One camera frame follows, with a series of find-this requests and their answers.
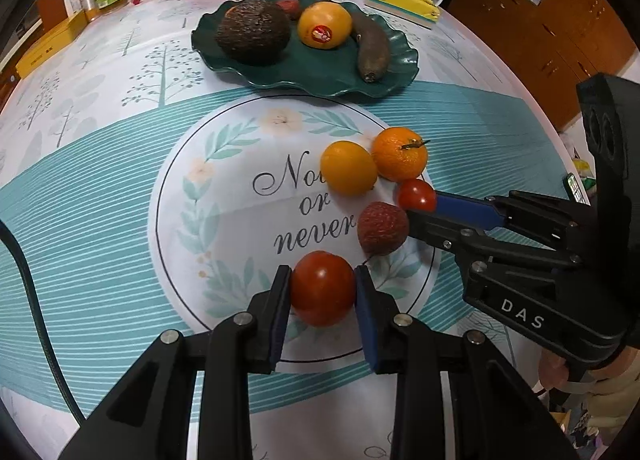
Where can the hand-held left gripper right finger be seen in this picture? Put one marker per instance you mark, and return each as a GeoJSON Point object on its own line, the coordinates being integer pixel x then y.
{"type": "Point", "coordinates": [367, 320]}

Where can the large red tomato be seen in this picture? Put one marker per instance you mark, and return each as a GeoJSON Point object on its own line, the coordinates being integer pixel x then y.
{"type": "Point", "coordinates": [322, 287]}

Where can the tree print tablecloth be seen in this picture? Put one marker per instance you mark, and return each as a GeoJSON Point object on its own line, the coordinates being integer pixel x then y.
{"type": "Point", "coordinates": [150, 55]}

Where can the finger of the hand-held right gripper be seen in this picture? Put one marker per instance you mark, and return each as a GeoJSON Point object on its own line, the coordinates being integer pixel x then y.
{"type": "Point", "coordinates": [465, 210]}
{"type": "Point", "coordinates": [435, 232]}

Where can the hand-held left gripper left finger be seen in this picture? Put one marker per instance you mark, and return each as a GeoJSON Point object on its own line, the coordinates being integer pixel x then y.
{"type": "Point", "coordinates": [280, 320]}

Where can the overripe dark banana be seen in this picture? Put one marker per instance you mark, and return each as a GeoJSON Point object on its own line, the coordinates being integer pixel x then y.
{"type": "Point", "coordinates": [372, 48]}

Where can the dark green scalloped plate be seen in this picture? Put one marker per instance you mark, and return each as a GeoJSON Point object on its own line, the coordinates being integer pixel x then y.
{"type": "Point", "coordinates": [310, 73]}

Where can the person's right hand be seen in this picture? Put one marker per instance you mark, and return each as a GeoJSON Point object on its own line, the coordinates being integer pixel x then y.
{"type": "Point", "coordinates": [552, 372]}

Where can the flat yellow box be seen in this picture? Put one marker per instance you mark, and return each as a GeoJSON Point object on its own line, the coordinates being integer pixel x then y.
{"type": "Point", "coordinates": [50, 43]}

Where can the red lychee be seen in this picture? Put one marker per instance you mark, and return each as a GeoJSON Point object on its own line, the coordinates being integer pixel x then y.
{"type": "Point", "coordinates": [382, 229]}
{"type": "Point", "coordinates": [290, 6]}

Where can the large orange with sticker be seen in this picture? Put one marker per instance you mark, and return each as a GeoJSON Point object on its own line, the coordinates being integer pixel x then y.
{"type": "Point", "coordinates": [325, 15]}

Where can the wooden cabinet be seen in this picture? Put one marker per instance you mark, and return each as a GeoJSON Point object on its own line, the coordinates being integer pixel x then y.
{"type": "Point", "coordinates": [550, 30]}

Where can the small red cherry tomato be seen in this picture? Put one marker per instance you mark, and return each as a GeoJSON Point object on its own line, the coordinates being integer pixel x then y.
{"type": "Point", "coordinates": [415, 195]}

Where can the teal striped placemat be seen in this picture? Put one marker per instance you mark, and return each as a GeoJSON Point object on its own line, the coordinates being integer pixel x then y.
{"type": "Point", "coordinates": [100, 240]}

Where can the tangerine with stem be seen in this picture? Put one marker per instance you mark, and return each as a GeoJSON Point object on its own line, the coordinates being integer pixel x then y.
{"type": "Point", "coordinates": [400, 155]}

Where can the small yellow citrus fruit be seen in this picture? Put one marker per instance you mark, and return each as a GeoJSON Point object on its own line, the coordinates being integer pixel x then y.
{"type": "Point", "coordinates": [348, 168]}

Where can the dark brown avocado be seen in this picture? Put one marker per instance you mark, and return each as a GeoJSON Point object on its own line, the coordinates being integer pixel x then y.
{"type": "Point", "coordinates": [252, 33]}

